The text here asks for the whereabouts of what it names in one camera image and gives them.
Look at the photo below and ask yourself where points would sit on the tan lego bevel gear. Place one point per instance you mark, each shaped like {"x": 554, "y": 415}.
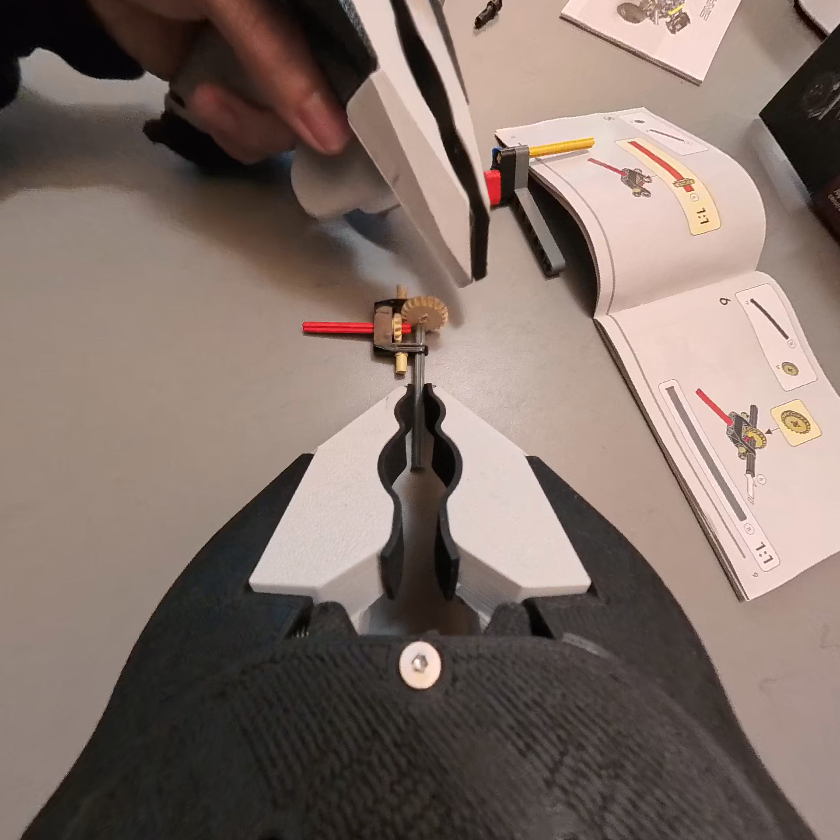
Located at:
{"x": 426, "y": 312}

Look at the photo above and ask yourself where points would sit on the black lego pin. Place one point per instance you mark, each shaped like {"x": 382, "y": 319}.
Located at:
{"x": 487, "y": 13}

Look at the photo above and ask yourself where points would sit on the white monitor base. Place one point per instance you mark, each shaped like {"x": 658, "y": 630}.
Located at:
{"x": 823, "y": 10}

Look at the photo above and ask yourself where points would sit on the black lego gear frame assembly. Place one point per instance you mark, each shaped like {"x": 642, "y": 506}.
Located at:
{"x": 384, "y": 328}

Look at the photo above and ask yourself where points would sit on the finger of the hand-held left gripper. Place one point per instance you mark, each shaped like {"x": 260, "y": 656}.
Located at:
{"x": 449, "y": 59}
{"x": 407, "y": 164}

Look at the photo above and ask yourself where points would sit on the person's left forearm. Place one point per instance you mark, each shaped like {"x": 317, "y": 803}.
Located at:
{"x": 39, "y": 33}

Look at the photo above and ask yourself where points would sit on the person's left hand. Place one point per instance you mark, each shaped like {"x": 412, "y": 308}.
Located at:
{"x": 262, "y": 65}

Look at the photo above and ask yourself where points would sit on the black lego set box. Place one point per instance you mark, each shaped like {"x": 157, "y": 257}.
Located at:
{"x": 807, "y": 131}

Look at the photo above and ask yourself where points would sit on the grey beam lego assembly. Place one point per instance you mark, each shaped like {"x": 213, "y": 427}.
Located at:
{"x": 535, "y": 216}

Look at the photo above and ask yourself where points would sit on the open instruction booklet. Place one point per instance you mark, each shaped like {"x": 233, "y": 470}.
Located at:
{"x": 656, "y": 229}

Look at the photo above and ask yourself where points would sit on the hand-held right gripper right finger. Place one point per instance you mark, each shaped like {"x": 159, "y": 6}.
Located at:
{"x": 512, "y": 531}

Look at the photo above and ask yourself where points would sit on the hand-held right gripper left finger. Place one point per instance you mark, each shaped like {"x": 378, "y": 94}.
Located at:
{"x": 328, "y": 525}

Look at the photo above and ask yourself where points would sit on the closed instruction booklet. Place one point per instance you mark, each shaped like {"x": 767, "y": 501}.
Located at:
{"x": 656, "y": 39}

